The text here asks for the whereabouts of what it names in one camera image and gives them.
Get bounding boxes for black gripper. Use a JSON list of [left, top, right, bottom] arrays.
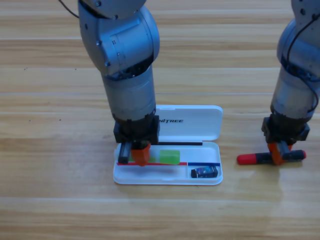
[[113, 114, 161, 168], [261, 113, 311, 166]]

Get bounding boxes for red and black marker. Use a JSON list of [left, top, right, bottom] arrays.
[[236, 149, 307, 166]]

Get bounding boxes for green and white glue stick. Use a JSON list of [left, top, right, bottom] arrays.
[[113, 148, 181, 166]]

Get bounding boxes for black sleeved eraser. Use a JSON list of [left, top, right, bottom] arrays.
[[190, 166, 219, 179]]

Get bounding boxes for white plastic pencil case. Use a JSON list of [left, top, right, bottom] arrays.
[[112, 104, 224, 186]]

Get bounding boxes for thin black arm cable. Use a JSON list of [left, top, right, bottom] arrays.
[[281, 11, 320, 113], [58, 0, 80, 19]]

